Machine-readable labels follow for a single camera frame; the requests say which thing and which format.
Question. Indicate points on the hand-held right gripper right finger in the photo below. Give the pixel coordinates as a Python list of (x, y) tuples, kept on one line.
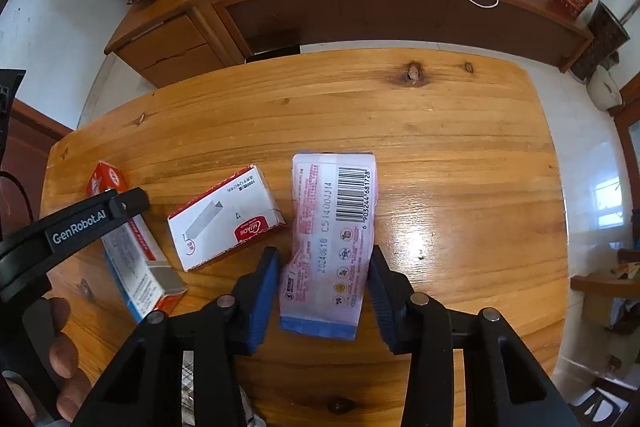
[(382, 302)]

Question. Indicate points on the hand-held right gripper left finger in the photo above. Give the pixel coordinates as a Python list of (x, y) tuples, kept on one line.
[(264, 302)]

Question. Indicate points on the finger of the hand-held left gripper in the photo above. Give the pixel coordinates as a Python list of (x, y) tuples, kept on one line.
[(129, 202)]

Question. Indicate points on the long red white box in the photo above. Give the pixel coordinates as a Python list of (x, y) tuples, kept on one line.
[(135, 267)]

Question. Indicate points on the pink tissue pack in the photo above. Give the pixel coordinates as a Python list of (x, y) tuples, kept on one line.
[(325, 232)]

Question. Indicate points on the person's left hand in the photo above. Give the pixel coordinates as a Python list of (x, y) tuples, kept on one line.
[(67, 357)]

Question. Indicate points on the red white staples box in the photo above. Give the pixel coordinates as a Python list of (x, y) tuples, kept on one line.
[(220, 222)]

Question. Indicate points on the wooden side cabinet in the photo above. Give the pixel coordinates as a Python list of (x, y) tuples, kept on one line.
[(170, 42)]

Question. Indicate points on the wooden television cabinet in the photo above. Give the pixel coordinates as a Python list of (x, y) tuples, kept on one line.
[(375, 7)]

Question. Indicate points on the tall dark vase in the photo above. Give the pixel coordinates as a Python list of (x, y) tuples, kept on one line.
[(600, 37)]

